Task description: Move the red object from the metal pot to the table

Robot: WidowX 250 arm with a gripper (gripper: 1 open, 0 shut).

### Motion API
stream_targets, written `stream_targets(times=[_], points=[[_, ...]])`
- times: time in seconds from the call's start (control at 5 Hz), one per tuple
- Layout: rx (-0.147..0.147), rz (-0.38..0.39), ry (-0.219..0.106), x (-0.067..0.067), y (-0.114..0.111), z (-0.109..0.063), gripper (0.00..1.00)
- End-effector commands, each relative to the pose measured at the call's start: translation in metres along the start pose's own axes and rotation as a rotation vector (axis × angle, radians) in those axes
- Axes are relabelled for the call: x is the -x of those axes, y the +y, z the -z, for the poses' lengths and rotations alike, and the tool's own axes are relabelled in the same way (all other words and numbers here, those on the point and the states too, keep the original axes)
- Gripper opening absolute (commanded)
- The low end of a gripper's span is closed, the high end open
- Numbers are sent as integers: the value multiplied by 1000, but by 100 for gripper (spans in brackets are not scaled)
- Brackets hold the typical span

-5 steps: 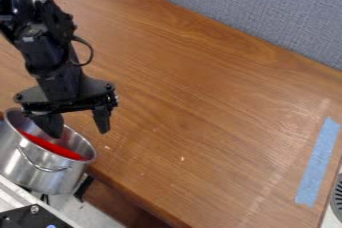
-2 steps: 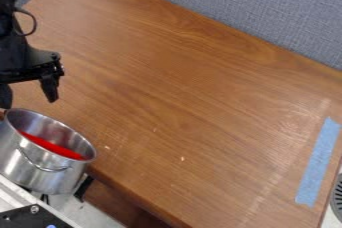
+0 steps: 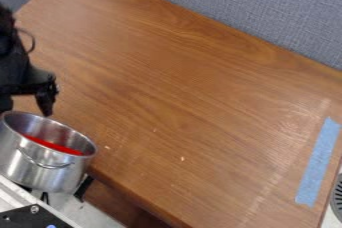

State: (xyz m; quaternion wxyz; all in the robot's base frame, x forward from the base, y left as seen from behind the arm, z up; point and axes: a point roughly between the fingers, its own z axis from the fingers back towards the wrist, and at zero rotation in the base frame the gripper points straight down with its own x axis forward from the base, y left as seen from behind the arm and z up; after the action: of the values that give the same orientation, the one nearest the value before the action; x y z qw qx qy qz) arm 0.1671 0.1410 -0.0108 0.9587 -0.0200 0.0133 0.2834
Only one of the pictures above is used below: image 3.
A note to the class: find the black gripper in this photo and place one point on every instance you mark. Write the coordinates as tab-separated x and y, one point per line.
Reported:
22	78

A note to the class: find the stainless steel pot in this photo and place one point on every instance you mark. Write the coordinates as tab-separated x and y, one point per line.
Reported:
32	165

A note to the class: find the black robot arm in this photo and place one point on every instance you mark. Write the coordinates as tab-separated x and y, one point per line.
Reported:
8	27

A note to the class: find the red block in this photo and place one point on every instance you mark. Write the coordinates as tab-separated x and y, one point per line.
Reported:
54	146

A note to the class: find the blue tape strip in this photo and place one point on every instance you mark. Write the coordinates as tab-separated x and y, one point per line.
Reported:
317	165

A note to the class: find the black table leg bracket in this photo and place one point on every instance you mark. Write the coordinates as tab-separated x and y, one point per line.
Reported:
80	192

